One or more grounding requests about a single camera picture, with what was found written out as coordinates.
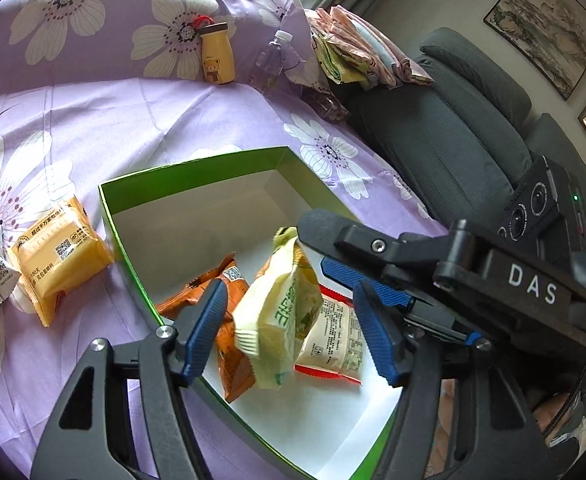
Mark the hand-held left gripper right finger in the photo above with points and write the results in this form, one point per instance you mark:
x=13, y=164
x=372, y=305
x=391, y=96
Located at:
x=378, y=335

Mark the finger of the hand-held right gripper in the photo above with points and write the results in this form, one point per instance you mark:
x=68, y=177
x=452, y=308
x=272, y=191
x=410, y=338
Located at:
x=323, y=230
x=368, y=280

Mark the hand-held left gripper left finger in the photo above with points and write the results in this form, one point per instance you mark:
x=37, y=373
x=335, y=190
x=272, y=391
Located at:
x=203, y=330

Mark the orange snack packet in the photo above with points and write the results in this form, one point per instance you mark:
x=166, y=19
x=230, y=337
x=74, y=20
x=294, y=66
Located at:
x=235, y=360

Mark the cream snack packet red edges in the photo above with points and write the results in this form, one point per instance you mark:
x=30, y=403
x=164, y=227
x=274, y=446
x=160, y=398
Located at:
x=333, y=335

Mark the yellow green-print snack packet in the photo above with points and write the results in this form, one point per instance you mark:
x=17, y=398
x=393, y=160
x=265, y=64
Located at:
x=278, y=320

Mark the green cardboard box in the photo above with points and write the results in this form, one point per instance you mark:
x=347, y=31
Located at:
x=198, y=220

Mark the orange-yellow snack packet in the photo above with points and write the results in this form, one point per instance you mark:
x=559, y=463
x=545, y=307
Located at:
x=58, y=265

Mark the clear plastic bag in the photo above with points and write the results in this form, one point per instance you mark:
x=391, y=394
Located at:
x=323, y=100

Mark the grey fabric sofa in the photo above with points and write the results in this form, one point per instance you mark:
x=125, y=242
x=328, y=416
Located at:
x=463, y=145

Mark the clear plastic water bottle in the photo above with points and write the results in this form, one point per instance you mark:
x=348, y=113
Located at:
x=270, y=65

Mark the stack of folded cloths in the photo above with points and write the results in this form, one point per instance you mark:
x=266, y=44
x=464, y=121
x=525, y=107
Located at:
x=363, y=45

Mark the yellow bear bottle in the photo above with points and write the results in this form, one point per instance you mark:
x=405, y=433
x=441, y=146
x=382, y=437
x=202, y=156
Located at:
x=218, y=55

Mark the purple floral blanket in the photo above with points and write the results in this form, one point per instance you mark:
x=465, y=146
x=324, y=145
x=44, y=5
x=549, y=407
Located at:
x=123, y=110

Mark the framed landscape painting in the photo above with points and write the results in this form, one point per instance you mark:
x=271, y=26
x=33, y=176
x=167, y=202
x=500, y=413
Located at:
x=548, y=25

